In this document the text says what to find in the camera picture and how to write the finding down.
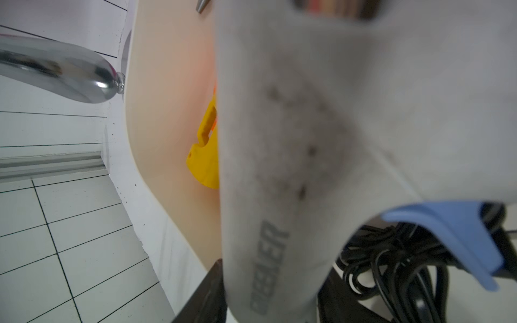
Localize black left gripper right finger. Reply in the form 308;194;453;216
318;269;389;323

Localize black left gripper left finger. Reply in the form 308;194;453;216
172;259;228;323

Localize yellow glue gun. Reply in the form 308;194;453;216
187;93;219;189

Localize white glue gun blue trigger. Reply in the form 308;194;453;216
212;1;516;322

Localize cream plastic storage tray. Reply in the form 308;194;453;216
124;1;222;268

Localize chrome cup holder stand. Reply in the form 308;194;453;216
1;34;125;104

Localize orange gun black cable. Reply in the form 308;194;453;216
334;203;517;323

